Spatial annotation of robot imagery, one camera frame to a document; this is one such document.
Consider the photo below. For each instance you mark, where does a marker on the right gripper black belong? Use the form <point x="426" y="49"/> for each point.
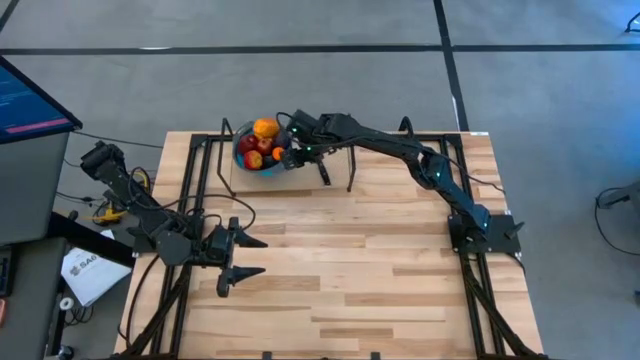
<point x="310" y="152"/>

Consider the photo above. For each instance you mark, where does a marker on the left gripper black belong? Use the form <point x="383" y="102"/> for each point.
<point x="217" y="245"/>

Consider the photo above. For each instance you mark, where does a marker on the small orange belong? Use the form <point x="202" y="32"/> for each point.
<point x="278" y="153"/>

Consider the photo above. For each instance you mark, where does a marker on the dark blackish fruit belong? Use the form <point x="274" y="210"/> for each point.
<point x="270" y="161"/>

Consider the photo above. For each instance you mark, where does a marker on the red speckled pomegranate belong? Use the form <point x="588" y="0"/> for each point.
<point x="253" y="160"/>

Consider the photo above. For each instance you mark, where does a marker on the orange yellow mango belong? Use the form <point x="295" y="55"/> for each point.
<point x="266" y="127"/>

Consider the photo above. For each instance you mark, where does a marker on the blue collapsible bowl grey rim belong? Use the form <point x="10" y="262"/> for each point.
<point x="240" y="161"/>

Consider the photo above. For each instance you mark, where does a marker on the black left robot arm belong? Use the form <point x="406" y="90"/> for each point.
<point x="150" y="220"/>

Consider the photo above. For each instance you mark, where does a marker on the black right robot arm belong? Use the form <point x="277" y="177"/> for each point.
<point x="390" y="142"/>

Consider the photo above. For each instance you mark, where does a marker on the white paper sheet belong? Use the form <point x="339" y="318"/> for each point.
<point x="95" y="275"/>

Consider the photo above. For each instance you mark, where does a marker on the dark side desk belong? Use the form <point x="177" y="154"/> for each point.
<point x="30" y="280"/>

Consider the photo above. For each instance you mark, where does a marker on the grey equipment cabinet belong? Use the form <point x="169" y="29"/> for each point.
<point x="30" y="190"/>

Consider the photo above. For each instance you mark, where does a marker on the computer monitor blue screen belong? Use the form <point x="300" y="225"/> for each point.
<point x="30" y="105"/>

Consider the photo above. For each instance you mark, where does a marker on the black upright metal post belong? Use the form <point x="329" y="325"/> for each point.
<point x="351" y="170"/>
<point x="227" y="160"/>

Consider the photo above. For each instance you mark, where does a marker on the black metal table frame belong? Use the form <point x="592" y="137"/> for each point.
<point x="400" y="137"/>

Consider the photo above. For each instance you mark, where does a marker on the large black curved bracket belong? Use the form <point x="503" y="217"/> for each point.
<point x="406" y="124"/>

